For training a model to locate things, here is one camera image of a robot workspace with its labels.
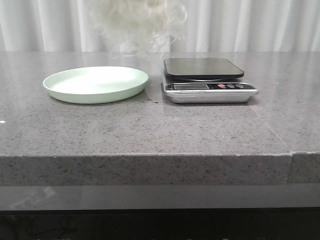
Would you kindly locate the white vermicelli noodle bundle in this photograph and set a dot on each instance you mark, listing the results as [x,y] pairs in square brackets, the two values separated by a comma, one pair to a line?
[137,27]

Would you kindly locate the silver black kitchen scale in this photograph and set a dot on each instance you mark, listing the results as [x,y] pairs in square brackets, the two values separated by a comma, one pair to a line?
[205,81]

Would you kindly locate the light green round plate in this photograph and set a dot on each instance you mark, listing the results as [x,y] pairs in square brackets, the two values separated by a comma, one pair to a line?
[96,84]

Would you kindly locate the white pleated curtain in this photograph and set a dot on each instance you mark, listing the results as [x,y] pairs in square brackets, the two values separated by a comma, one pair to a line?
[210,26]

